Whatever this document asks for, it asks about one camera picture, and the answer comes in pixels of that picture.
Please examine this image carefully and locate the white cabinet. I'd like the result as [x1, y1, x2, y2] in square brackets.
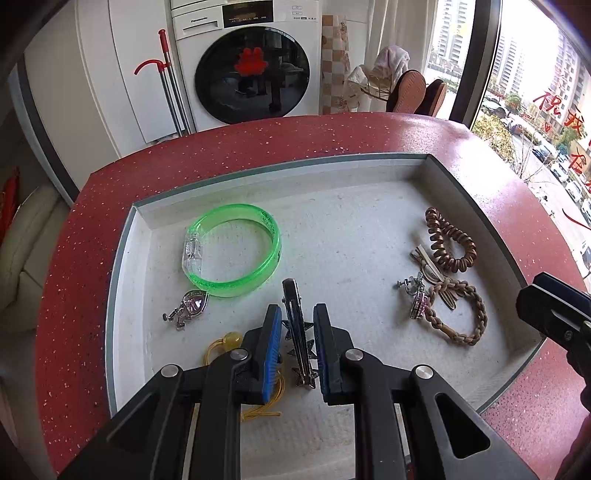
[76, 0, 195, 158]

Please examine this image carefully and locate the beige floral cloth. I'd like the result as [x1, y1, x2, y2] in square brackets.
[346, 65, 389, 112]

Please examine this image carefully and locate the silver pink earring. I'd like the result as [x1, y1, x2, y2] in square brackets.
[396, 272, 432, 320]

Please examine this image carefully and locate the brown braided hair tie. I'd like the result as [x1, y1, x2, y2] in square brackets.
[422, 279, 488, 346]

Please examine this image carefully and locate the cream sofa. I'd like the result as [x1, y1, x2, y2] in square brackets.
[0, 185, 70, 333]

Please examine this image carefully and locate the dark door frame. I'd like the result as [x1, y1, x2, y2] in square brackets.
[7, 60, 80, 206]

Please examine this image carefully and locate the black window frame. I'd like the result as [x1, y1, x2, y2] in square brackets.
[450, 0, 504, 130]

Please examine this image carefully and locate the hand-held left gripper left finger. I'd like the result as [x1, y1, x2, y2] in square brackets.
[58, 304, 283, 480]

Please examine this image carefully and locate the star hair clip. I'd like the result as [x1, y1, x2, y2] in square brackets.
[281, 278, 320, 391]

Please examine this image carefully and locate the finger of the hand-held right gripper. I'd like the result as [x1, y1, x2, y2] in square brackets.
[531, 272, 591, 319]
[516, 286, 585, 346]

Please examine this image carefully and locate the checkered panel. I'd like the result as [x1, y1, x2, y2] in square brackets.
[321, 14, 348, 115]

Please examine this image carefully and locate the red handled mop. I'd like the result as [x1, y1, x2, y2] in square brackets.
[134, 29, 191, 138]

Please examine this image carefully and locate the red patterned cushion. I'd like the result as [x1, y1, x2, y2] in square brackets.
[0, 166, 21, 222]

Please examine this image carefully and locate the brown spiral hair tie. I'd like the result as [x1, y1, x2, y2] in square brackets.
[425, 207, 477, 273]

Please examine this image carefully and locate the green glitter bangle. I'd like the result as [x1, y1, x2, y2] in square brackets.
[183, 203, 281, 298]

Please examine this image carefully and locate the yellow beaded hair tie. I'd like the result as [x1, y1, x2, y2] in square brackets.
[204, 331, 283, 421]

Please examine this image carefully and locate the silver heart earring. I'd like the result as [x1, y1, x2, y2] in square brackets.
[163, 290, 211, 329]

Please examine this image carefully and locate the white washing machine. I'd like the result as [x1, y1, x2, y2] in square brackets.
[170, 0, 324, 132]

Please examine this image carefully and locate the bronze hair clip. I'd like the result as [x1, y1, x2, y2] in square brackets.
[410, 244, 458, 310]

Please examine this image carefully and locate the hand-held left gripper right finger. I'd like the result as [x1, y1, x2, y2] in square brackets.
[313, 303, 539, 480]

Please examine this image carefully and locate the white cloth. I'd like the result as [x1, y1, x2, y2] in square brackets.
[373, 45, 411, 86]

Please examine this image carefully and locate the grey shallow tray box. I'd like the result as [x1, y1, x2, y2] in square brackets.
[105, 154, 547, 480]

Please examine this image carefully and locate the red window decal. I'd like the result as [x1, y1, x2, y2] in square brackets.
[531, 83, 591, 227]

